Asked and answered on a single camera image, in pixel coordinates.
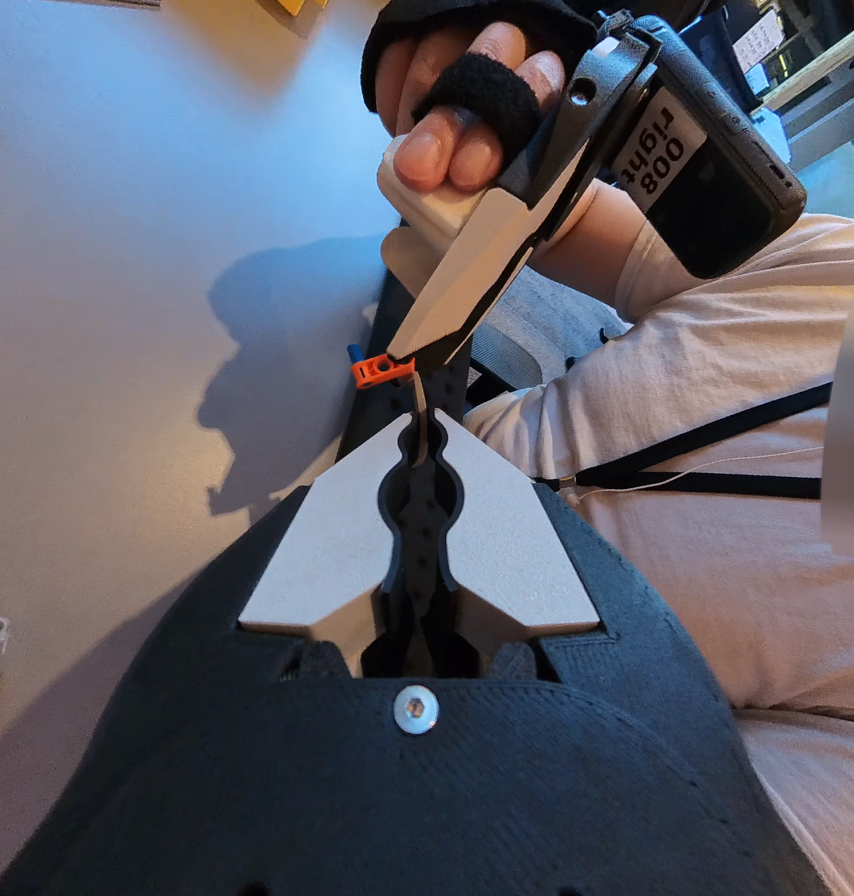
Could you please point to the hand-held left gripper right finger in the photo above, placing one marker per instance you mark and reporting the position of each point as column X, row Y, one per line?
column 518, row 553

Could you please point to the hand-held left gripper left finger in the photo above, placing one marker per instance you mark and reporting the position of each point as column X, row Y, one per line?
column 315, row 553

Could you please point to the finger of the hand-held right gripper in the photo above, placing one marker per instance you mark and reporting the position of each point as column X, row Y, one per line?
column 462, row 280

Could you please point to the orange toy connector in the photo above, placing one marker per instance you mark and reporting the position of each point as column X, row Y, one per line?
column 367, row 371

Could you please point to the grey angled toy beam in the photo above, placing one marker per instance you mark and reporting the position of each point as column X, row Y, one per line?
column 421, row 413

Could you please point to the person's right forearm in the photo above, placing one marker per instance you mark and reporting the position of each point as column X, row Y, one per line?
column 735, row 315

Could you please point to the person's right hand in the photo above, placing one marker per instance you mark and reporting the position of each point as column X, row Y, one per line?
column 434, row 150

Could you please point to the black perforated panel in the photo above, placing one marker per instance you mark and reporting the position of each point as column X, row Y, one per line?
column 448, row 399

